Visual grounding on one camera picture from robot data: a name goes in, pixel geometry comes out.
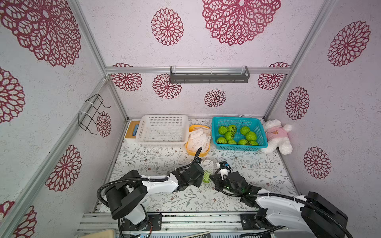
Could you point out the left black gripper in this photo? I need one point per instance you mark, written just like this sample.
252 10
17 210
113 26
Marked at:
199 181

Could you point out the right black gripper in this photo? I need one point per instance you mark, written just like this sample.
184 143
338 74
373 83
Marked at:
219 178

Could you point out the green custard apple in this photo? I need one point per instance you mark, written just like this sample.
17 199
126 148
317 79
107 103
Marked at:
251 136
244 130
229 136
243 142
221 140
253 143
232 129
222 130
206 177

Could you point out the white foam net sleeve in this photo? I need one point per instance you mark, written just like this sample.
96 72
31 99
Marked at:
208 165

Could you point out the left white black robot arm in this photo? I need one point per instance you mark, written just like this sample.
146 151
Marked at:
124 197

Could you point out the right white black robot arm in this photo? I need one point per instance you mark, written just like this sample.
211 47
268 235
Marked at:
310 213

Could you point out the pile of white foam nets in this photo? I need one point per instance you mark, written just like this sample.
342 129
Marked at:
198 141

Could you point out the floral table mat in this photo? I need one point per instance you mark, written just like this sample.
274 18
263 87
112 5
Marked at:
263 170

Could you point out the yellow plastic tray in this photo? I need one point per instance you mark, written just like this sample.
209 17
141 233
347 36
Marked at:
190 150

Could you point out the teal plastic basket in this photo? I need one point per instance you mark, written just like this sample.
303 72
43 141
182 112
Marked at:
253 124

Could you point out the white plastic basket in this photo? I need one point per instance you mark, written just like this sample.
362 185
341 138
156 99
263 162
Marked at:
163 131

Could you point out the white teddy bear pink shirt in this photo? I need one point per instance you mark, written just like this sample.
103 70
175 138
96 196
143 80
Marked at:
277 137

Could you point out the white box wooden lid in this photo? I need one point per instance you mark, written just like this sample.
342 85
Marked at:
131 133

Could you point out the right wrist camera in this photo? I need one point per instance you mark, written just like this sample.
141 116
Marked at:
223 166

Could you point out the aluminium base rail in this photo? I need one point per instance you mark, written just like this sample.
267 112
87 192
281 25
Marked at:
176 223

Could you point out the black wire wall rack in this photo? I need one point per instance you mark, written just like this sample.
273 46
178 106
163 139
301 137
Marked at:
86 118

